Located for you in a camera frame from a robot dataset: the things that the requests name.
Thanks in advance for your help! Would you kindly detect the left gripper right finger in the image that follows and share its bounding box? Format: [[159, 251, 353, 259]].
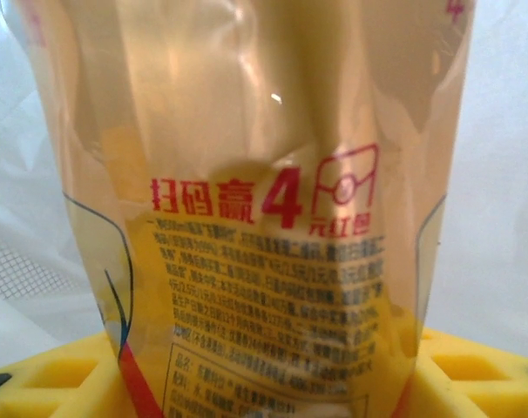
[[401, 327, 528, 418]]

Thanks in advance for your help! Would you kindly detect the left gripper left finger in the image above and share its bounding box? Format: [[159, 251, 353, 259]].
[[0, 331, 132, 418]]

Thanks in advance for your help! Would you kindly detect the grey mesh waste bin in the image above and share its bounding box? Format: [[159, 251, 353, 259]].
[[0, 237, 76, 301]]

